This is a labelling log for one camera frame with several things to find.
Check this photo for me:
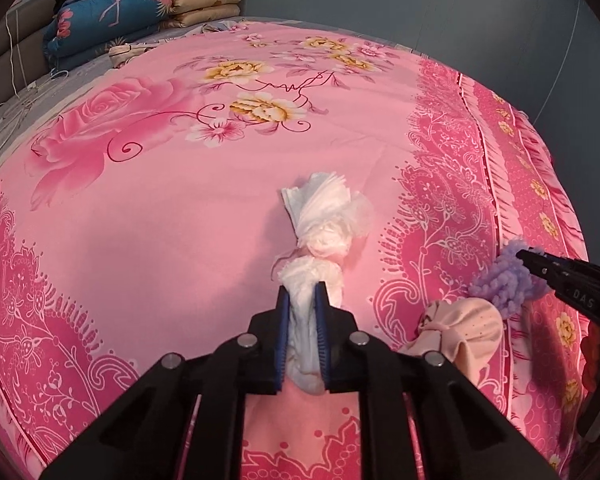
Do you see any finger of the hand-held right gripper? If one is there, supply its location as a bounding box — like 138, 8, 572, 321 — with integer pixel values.
516, 246, 563, 287

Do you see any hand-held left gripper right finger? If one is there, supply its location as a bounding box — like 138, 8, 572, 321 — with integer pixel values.
314, 281, 562, 480

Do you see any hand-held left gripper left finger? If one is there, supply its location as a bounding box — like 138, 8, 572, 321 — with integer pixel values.
39, 284, 292, 480

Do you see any purple knitted bow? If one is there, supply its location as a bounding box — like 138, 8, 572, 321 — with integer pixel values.
469, 239, 538, 318

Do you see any white plastic bag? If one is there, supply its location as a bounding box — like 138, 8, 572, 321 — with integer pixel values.
276, 171, 376, 395

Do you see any pink cloth hat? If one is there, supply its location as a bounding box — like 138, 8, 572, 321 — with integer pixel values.
397, 300, 506, 386

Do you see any pink floral blanket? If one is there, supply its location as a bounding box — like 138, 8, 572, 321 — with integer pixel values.
0, 20, 588, 480

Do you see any pale patterned cloth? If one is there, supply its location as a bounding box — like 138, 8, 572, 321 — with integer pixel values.
109, 42, 156, 68

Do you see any beige folded quilt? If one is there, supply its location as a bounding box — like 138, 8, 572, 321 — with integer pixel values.
167, 0, 245, 28

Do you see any blue floral folded quilt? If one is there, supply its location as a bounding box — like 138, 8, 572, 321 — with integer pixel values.
42, 0, 173, 71

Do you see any white cable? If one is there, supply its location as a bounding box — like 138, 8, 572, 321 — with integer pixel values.
0, 0, 68, 126

